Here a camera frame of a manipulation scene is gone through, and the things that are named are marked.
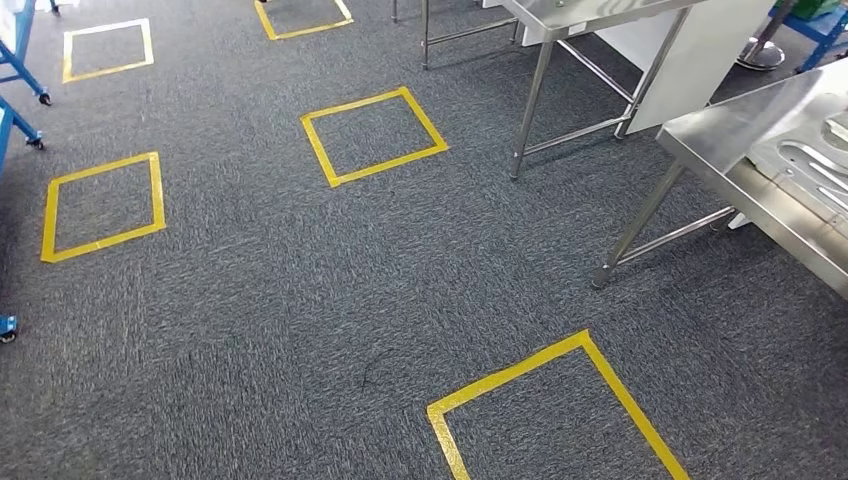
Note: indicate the stainless steel workbench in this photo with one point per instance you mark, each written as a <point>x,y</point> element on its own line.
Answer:
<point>715,132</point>

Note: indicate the yellow floor tape square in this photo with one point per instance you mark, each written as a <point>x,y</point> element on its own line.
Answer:
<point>99,242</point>
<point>503,376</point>

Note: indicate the stainless steel table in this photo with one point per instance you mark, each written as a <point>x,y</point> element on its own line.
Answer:
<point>531,112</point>

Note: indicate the white support foot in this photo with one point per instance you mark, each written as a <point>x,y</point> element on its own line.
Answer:
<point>740,222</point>

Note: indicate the white board panel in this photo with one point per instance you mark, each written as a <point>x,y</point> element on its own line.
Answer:
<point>715,60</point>

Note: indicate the silver round stand base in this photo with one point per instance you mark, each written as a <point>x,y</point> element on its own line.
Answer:
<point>760,56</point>

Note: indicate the stamped sheet metal panel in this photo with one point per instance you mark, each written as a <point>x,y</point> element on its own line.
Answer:
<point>808,166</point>

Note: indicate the blue wheeled cart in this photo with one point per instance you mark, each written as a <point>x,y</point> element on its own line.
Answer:
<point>33,83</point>

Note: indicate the blue caster foot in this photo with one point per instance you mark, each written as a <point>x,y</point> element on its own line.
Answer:
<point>6,324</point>

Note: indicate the green plastic item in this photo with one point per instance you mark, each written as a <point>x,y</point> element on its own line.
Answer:
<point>811,8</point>

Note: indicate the steel table frame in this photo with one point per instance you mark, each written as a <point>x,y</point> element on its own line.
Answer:
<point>425,40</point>

